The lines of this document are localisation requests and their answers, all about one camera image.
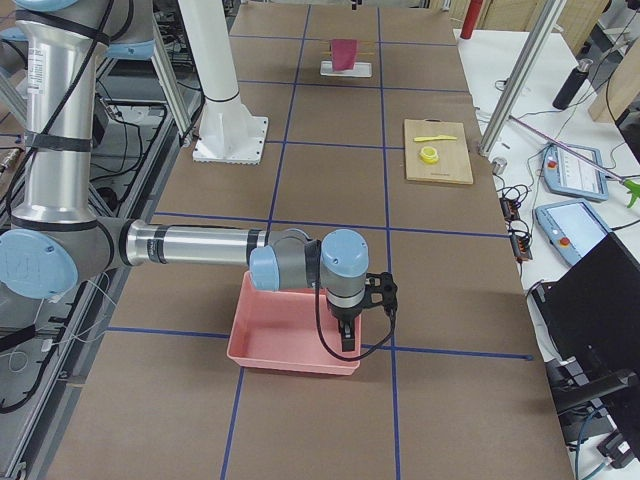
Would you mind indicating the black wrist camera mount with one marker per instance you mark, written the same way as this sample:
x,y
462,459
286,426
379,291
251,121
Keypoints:
x,y
380,291

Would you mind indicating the yellow lemon slices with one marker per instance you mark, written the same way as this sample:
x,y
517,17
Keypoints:
x,y
429,155

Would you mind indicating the blue teach pendant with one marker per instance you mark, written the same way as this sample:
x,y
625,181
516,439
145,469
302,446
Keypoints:
x,y
573,228
565,174

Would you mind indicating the aluminium frame post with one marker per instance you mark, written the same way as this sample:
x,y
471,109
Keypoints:
x,y
525,62

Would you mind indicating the lower black relay module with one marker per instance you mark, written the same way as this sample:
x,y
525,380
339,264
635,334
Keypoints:
x,y
520,243

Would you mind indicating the white rectangular tray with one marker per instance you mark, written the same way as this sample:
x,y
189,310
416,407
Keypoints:
x,y
359,70

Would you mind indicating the lower blue teach pendant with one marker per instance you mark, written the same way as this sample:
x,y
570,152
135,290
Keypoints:
x,y
573,228

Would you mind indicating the black relay module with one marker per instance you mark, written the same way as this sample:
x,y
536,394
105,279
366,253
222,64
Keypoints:
x,y
520,243
510,210

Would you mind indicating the upper black relay module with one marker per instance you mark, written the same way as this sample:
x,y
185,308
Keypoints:
x,y
510,210

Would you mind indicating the black monitor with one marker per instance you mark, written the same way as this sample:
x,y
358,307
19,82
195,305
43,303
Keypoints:
x,y
592,315

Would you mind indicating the small metal cylinder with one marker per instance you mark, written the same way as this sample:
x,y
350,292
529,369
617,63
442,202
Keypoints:
x,y
499,165

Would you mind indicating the yellow plastic knife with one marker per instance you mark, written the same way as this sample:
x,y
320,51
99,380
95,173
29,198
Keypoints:
x,y
420,139

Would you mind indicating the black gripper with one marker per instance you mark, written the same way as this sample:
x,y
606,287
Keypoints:
x,y
344,316

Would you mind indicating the pink microfiber cloth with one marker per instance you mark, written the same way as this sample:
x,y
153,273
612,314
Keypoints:
x,y
340,62

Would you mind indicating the white pedestal column base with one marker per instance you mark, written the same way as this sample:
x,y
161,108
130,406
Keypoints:
x,y
228,132

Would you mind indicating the bamboo cutting board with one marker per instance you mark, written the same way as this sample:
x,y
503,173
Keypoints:
x,y
454,165

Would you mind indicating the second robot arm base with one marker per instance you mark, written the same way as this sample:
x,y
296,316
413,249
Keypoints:
x,y
67,36

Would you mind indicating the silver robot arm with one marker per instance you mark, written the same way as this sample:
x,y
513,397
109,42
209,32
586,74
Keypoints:
x,y
56,242

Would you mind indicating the upper blue teach pendant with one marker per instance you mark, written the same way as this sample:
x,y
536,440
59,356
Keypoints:
x,y
565,174

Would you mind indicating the red bottle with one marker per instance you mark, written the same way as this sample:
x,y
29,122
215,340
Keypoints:
x,y
471,18

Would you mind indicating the black bottle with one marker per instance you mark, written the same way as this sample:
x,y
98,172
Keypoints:
x,y
572,84

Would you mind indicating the pink plastic bin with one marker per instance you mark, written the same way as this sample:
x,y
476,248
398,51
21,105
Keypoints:
x,y
277,330

